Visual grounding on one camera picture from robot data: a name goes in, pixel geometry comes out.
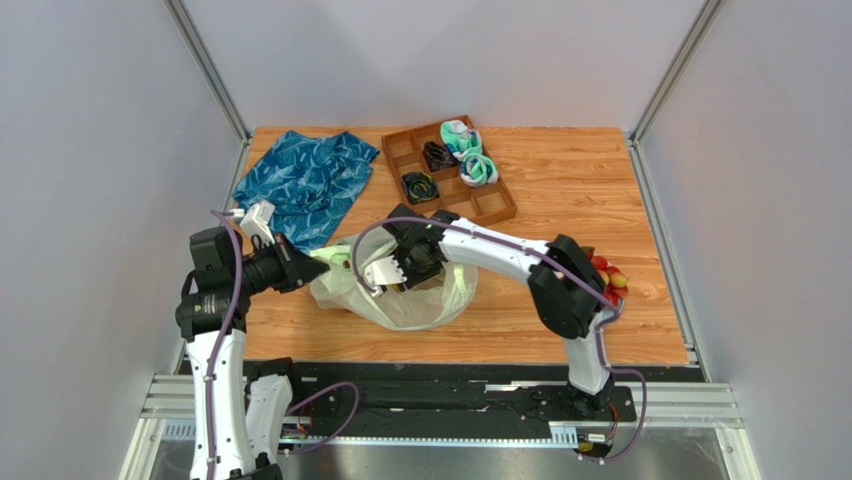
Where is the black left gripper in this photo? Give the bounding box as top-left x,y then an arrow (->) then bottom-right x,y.
230,231 -> 328,295

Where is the translucent white plastic bag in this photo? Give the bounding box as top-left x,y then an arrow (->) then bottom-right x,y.
309,235 -> 479,331

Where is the fake red lychee bunch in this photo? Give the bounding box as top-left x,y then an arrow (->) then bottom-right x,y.
580,246 -> 629,308

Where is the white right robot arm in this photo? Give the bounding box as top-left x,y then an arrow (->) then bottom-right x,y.
381,205 -> 621,417

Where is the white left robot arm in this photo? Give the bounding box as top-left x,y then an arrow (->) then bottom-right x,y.
175,226 -> 329,479

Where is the dark green leaf rolled sock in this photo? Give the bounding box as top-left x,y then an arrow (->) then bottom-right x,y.
401,171 -> 440,205

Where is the blue shark print cloth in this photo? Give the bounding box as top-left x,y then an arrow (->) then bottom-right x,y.
232,130 -> 379,252

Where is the wooden compartment tray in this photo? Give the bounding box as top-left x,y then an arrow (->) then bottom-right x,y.
381,122 -> 517,226

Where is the black patterned rolled sock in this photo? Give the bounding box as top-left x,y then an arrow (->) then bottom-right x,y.
422,141 -> 459,172

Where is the teal white sock lower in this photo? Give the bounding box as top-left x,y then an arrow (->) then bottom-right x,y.
460,153 -> 500,188

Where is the teal white sock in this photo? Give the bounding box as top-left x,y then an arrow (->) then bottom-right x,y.
460,153 -> 500,188
440,119 -> 484,161

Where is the teal white sock upper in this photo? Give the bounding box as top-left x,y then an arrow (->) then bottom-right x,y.
440,119 -> 484,161

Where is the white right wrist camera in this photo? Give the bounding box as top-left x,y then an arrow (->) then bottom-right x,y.
363,257 -> 407,298

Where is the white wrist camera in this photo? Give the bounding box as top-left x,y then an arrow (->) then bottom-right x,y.
228,200 -> 275,250
363,257 -> 407,298

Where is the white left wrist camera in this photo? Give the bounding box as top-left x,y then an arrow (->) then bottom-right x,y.
228,200 -> 275,250

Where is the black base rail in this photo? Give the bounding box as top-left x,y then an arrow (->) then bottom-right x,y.
243,361 -> 638,441

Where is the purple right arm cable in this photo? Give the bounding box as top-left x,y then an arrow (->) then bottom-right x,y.
350,216 -> 649,464

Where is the right aluminium frame post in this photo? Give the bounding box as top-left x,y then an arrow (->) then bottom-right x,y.
629,0 -> 726,144

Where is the grey aluminium frame post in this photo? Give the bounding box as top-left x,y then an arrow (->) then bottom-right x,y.
163,0 -> 252,144

